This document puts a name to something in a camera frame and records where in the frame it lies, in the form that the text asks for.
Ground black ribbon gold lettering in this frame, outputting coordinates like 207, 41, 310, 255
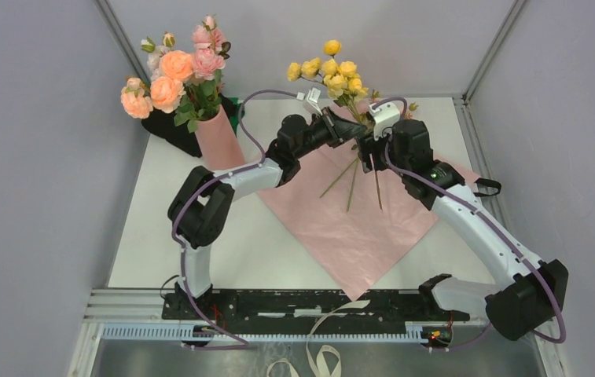
474, 178, 502, 198

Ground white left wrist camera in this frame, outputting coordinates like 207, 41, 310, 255
296, 86, 330, 117

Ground purple wrapping paper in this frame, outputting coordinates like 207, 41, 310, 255
255, 98, 483, 302

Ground orange rose stem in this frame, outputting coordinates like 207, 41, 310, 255
160, 50, 194, 82
120, 76, 197, 126

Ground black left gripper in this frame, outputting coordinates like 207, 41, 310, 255
294, 107, 367, 160

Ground beige strap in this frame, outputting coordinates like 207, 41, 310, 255
266, 299, 372, 377

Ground pink cylindrical vase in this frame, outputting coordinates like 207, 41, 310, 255
195, 105, 245, 170

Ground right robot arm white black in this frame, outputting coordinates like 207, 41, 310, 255
355, 120, 569, 344

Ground black cloth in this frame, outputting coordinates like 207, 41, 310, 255
141, 94, 229, 158

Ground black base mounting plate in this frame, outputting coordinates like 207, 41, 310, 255
161, 288, 471, 323

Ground pink flowers in vase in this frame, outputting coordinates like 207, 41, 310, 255
141, 31, 176, 81

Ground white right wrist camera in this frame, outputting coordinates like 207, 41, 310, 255
369, 102, 402, 141

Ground aluminium frame rail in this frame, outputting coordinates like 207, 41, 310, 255
452, 97, 517, 237

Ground green cloth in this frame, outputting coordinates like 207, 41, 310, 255
226, 97, 240, 135

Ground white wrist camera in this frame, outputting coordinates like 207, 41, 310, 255
369, 102, 402, 141
296, 86, 330, 117

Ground pink rose stem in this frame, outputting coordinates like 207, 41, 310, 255
190, 15, 231, 121

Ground light blue cable duct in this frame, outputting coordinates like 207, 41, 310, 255
100, 322, 434, 345

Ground pink and yellow flower bouquet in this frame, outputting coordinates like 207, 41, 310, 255
320, 90, 419, 212

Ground yellow flower stem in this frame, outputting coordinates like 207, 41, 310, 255
285, 39, 384, 212

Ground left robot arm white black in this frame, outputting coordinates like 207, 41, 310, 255
168, 108, 366, 320

